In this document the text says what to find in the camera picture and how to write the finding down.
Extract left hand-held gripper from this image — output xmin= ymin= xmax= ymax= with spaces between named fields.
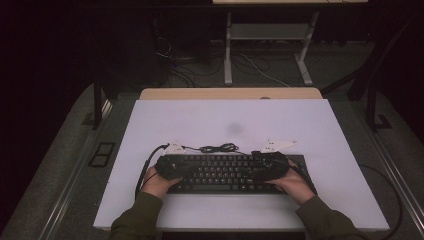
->
xmin=155 ymin=140 xmax=188 ymax=181

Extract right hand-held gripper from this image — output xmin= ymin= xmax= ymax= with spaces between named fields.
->
xmin=250 ymin=138 xmax=298 ymax=183

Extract black computer keyboard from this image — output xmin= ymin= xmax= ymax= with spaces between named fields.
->
xmin=165 ymin=153 xmax=317 ymax=196

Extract person's left hand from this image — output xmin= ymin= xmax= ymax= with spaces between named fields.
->
xmin=141 ymin=165 xmax=184 ymax=201

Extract person's right hand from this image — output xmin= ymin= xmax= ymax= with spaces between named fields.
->
xmin=265 ymin=159 xmax=317 ymax=206

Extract black metal stand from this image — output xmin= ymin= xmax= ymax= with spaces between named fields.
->
xmin=82 ymin=74 xmax=113 ymax=131
xmin=320 ymin=16 xmax=424 ymax=133

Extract left hand-held gripper cable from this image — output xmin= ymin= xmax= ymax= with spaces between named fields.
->
xmin=134 ymin=143 xmax=170 ymax=202

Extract black floor socket frame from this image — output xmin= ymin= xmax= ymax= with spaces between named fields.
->
xmin=87 ymin=141 xmax=116 ymax=168

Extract white floor cable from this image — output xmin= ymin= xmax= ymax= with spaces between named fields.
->
xmin=239 ymin=53 xmax=292 ymax=89

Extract tangle of black floor cables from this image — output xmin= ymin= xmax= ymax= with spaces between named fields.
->
xmin=155 ymin=36 xmax=225 ymax=88

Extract aluminium floor rail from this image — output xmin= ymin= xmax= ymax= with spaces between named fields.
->
xmin=353 ymin=103 xmax=424 ymax=231
xmin=39 ymin=99 xmax=114 ymax=240

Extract thin black cable loop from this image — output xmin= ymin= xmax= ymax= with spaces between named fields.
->
xmin=359 ymin=163 xmax=404 ymax=240

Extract grey metal desk frame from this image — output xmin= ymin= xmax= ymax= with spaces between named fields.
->
xmin=223 ymin=11 xmax=320 ymax=87

